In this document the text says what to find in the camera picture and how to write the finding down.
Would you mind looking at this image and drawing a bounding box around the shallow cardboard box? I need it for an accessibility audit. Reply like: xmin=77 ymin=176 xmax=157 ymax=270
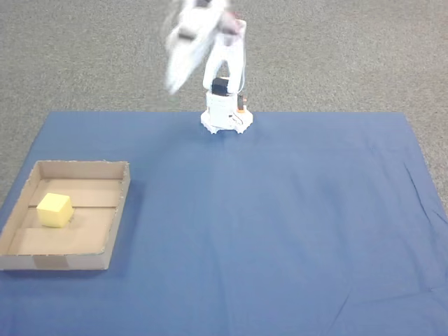
xmin=0 ymin=160 xmax=132 ymax=272

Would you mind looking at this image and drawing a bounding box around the yellow foam block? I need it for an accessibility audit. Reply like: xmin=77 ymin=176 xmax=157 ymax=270
xmin=36 ymin=192 xmax=75 ymax=230

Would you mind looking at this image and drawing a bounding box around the blue cloth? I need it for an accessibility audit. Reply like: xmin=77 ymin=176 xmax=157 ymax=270
xmin=0 ymin=111 xmax=448 ymax=336

